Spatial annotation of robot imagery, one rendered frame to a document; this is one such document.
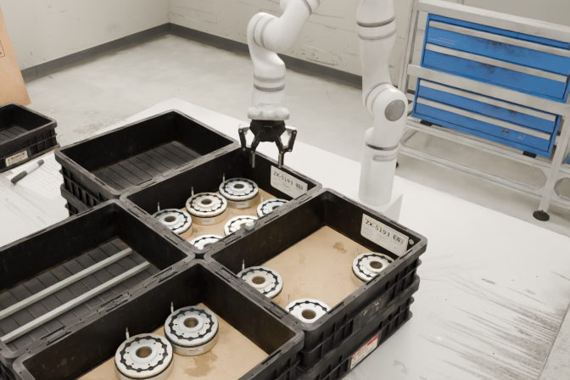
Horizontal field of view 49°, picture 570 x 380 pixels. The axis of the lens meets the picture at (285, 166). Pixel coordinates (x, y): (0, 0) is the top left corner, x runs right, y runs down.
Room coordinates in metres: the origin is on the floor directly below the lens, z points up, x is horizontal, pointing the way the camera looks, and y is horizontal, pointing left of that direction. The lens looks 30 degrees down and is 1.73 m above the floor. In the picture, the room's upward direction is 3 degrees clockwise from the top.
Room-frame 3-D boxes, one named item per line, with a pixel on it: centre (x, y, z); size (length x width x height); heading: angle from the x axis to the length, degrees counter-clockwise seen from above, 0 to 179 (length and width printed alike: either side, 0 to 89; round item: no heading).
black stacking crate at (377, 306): (1.05, -0.08, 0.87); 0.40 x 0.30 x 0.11; 138
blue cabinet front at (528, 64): (2.82, -0.96, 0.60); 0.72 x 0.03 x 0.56; 57
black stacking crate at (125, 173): (1.45, 0.36, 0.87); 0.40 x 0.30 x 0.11; 138
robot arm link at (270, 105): (1.26, 0.04, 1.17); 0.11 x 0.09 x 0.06; 3
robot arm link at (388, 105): (1.47, -0.25, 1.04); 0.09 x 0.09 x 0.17; 24
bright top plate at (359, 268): (1.08, -0.21, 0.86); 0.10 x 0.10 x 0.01
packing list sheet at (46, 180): (1.71, 0.69, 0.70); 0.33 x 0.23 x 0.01; 147
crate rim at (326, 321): (1.05, -0.08, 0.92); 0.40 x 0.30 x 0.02; 138
